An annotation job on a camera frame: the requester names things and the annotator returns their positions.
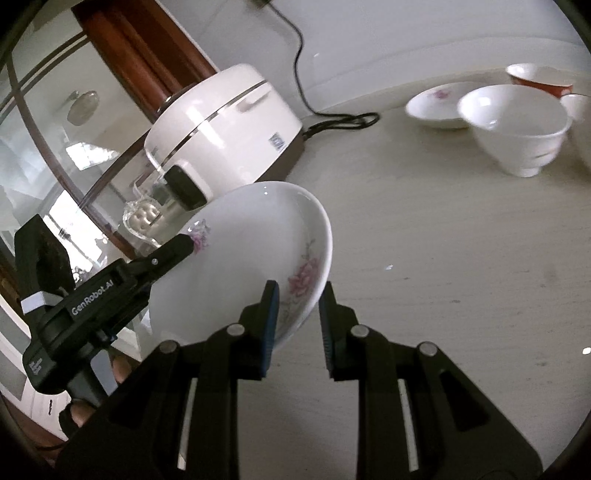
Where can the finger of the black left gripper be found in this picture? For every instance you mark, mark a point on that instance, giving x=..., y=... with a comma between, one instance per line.
x=107, y=302

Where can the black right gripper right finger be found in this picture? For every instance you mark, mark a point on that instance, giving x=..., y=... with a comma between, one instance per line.
x=401, y=427

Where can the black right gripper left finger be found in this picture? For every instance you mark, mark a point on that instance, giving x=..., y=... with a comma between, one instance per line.
x=208, y=405

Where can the white floral plate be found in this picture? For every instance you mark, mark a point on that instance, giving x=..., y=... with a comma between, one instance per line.
x=265, y=231
x=437, y=107

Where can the red and white bowl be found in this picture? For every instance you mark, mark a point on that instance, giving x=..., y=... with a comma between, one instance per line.
x=546, y=78

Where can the left hand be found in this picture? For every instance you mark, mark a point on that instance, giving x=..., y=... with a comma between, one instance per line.
x=78, y=411

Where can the white rice cooker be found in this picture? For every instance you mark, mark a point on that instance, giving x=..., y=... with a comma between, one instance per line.
x=230, y=130

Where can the wooden framed glass door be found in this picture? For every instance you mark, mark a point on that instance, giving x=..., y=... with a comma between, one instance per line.
x=81, y=85

